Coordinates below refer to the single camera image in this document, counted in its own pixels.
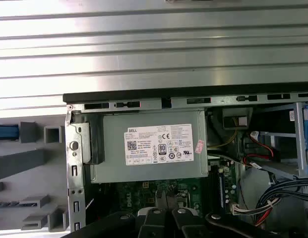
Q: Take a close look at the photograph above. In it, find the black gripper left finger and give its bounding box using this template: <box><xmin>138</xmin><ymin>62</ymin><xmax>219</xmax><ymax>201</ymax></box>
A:
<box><xmin>62</xmin><ymin>190</ymin><xmax>172</xmax><ymax>238</ymax></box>

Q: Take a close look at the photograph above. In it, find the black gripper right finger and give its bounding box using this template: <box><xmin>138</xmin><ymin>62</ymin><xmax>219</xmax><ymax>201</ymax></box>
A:
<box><xmin>168</xmin><ymin>192</ymin><xmax>277</xmax><ymax>238</ymax></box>

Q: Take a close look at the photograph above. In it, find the hard disk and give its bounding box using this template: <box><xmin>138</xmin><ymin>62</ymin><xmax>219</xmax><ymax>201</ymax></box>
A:
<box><xmin>0</xmin><ymin>124</ymin><xmax>20</xmax><ymax>139</ymax></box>

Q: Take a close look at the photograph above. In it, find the metal CPU socket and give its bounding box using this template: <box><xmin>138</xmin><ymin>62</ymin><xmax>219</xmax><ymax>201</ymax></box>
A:
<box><xmin>177</xmin><ymin>189</ymin><xmax>194</xmax><ymax>211</ymax></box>

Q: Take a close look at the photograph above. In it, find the green motherboard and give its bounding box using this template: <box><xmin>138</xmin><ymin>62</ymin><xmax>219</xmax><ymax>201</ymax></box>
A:
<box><xmin>114</xmin><ymin>158</ymin><xmax>241</xmax><ymax>224</ymax></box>

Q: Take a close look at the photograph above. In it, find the black RAM slot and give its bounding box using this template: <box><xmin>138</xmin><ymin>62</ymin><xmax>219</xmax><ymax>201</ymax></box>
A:
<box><xmin>209</xmin><ymin>165</ymin><xmax>219</xmax><ymax>214</ymax></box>

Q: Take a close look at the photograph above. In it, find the bluish RAM stick in slot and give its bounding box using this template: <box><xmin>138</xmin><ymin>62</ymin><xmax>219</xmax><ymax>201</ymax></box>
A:
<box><xmin>217</xmin><ymin>170</ymin><xmax>226</xmax><ymax>215</ymax></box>

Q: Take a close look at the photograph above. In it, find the white motherboard plug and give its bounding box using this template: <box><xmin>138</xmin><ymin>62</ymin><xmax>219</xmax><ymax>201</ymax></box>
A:
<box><xmin>229</xmin><ymin>202</ymin><xmax>241</xmax><ymax>216</ymax></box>

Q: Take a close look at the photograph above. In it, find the white power supply label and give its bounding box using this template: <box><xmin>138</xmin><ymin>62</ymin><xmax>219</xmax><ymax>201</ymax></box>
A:
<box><xmin>123</xmin><ymin>123</ymin><xmax>195</xmax><ymax>167</ymax></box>

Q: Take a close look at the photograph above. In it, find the grey power supply unit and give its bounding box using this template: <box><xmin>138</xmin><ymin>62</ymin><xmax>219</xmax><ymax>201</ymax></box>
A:
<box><xmin>90</xmin><ymin>110</ymin><xmax>209</xmax><ymax>184</ymax></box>

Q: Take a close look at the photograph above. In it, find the black open PC case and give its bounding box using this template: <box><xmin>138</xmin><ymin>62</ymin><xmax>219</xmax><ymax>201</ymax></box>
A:
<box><xmin>62</xmin><ymin>84</ymin><xmax>308</xmax><ymax>238</ymax></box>

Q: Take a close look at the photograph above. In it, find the grey metal drive cage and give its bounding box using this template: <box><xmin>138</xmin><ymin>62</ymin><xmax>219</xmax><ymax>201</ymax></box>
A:
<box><xmin>265</xmin><ymin>101</ymin><xmax>308</xmax><ymax>180</ymax></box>

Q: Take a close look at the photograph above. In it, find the grey parts rack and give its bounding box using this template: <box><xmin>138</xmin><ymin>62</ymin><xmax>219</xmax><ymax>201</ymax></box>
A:
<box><xmin>0</xmin><ymin>120</ymin><xmax>70</xmax><ymax>233</ymax></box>

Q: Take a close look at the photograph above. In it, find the yellow wire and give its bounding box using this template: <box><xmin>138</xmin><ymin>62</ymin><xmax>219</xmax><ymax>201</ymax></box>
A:
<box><xmin>207</xmin><ymin>128</ymin><xmax>238</xmax><ymax>151</ymax></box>

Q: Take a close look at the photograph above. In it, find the black cable bundle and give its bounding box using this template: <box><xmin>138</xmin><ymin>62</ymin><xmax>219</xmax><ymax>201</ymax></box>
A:
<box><xmin>258</xmin><ymin>177</ymin><xmax>308</xmax><ymax>225</ymax></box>

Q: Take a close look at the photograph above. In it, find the red wire black plug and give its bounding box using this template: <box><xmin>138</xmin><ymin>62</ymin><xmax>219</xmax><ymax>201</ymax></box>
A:
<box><xmin>244</xmin><ymin>145</ymin><xmax>281</xmax><ymax>164</ymax></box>

